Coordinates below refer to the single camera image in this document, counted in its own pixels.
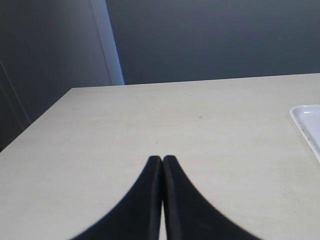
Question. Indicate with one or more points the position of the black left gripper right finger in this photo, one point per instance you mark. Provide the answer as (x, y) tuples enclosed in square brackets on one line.
[(188, 215)]

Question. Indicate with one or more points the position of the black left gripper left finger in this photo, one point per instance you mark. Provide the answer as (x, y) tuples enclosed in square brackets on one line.
[(137, 216)]

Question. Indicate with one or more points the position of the white plastic tray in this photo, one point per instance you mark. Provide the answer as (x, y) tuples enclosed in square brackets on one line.
[(307, 120)]

